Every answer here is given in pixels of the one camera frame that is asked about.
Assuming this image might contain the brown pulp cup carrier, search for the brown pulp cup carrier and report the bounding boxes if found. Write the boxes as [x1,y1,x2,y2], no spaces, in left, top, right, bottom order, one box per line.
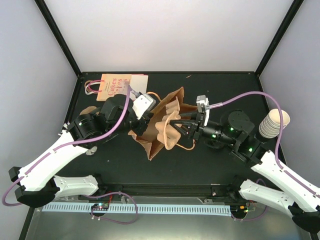
[155,97,181,150]
[79,106,97,116]

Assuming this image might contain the brown paper bag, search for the brown paper bag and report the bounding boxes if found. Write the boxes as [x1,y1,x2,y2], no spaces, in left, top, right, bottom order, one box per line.
[128,87,197,161]

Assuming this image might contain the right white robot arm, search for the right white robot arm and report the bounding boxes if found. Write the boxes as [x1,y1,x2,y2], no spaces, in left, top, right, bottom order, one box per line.
[169,95,320,234]

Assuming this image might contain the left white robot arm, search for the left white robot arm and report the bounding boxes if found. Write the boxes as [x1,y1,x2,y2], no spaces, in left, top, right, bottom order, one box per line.
[8,88,156,208]

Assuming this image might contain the stack of white paper cups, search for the stack of white paper cups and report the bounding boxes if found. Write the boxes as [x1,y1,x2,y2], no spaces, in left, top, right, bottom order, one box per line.
[258,108,281,139]

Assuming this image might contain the printed orange paper bag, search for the printed orange paper bag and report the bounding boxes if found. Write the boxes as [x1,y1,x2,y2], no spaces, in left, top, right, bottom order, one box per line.
[84,73,149,102]

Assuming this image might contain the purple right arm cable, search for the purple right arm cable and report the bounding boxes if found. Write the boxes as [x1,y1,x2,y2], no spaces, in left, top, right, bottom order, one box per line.
[207,91,320,201]

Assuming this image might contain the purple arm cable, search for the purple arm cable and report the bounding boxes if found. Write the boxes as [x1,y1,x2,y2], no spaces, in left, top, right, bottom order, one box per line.
[1,85,139,207]
[207,91,320,201]

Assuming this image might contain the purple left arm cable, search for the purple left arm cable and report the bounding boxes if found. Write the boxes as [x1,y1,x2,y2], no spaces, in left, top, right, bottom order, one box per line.
[1,85,139,207]

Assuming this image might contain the purple cable loop at rail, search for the purple cable loop at rail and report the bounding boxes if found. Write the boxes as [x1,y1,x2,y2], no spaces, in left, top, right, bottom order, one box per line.
[90,185,142,222]

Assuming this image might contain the perforated white metal rail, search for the perforated white metal rail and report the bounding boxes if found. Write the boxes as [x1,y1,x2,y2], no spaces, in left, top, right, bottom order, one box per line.
[42,202,232,217]

